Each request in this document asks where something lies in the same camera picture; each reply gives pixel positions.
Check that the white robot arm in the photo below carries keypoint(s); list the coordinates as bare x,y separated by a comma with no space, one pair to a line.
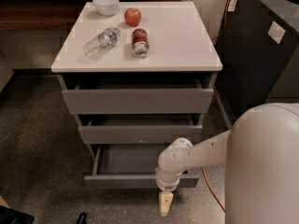
261,158

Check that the white bowl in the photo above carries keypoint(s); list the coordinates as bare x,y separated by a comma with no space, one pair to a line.
106,7

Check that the white label on bin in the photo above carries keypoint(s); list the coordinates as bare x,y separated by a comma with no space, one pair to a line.
276,32

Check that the white tag on cable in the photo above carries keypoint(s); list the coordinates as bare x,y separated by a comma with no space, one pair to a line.
232,5

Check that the red apple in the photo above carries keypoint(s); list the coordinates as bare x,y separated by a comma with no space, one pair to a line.
132,16

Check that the white cabinet with grey frame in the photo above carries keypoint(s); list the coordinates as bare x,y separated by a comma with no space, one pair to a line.
181,54

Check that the dark wooden bench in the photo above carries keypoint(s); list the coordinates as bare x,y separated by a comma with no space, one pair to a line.
39,15

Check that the small black object on floor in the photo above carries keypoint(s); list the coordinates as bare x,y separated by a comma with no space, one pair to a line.
82,218

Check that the red soda can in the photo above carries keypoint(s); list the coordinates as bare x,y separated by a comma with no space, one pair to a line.
140,43

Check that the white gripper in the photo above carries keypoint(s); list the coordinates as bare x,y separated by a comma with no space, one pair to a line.
167,184

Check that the grey top drawer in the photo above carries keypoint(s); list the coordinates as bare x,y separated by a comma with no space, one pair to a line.
138,101

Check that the grey drawer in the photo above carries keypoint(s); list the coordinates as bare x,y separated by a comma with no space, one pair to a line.
138,101
138,129
125,167

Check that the grey bottom drawer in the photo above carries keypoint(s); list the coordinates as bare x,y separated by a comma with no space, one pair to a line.
125,167

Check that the black object bottom left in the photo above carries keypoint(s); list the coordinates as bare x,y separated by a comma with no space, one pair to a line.
10,216

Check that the clear plastic water bottle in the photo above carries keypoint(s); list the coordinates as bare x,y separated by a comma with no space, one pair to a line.
99,45

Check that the dark grey bin cabinet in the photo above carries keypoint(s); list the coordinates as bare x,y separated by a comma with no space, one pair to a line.
257,70

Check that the grey middle drawer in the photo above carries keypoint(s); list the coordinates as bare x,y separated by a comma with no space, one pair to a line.
138,129

